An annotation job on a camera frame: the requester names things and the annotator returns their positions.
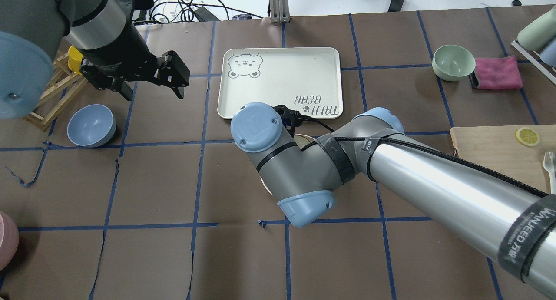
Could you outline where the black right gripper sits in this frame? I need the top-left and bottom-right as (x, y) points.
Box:
(273, 105), (301, 131)

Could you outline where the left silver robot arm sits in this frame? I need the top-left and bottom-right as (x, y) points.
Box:
(0, 0), (190, 119)

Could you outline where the pink cloth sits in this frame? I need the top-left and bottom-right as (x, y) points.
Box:
(469, 55), (523, 90)

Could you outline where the blue bowl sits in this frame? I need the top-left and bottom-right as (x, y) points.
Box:
(66, 104), (116, 148)

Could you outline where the white round plate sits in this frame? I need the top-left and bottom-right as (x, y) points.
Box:
(260, 133), (314, 195)

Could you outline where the lemon slice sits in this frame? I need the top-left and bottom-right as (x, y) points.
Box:
(515, 127), (541, 146)

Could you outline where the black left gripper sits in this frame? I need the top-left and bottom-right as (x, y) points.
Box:
(81, 51), (190, 102)

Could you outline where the pink bowl with ice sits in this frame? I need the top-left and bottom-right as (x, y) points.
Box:
(0, 211), (19, 271)

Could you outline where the aluminium frame post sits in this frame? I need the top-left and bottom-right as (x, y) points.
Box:
(269, 0), (291, 23)

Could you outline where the wooden cutting board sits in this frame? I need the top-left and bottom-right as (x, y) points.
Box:
(450, 125), (556, 192)

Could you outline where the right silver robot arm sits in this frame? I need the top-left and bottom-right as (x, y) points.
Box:
(231, 102), (556, 299)

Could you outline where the light green bowl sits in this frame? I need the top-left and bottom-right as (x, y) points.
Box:
(431, 45), (476, 82)

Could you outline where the small black power brick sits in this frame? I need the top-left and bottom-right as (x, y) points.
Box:
(387, 0), (404, 13)

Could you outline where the white bear tray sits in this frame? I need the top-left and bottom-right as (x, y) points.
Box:
(217, 47), (344, 119)

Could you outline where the yellow mug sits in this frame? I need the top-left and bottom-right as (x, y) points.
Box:
(67, 46), (83, 75)

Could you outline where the brown paper table cover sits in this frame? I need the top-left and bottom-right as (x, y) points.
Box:
(1, 5), (555, 300)

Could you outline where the wooden cup rack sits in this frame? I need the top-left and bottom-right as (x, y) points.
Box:
(23, 50), (88, 131)

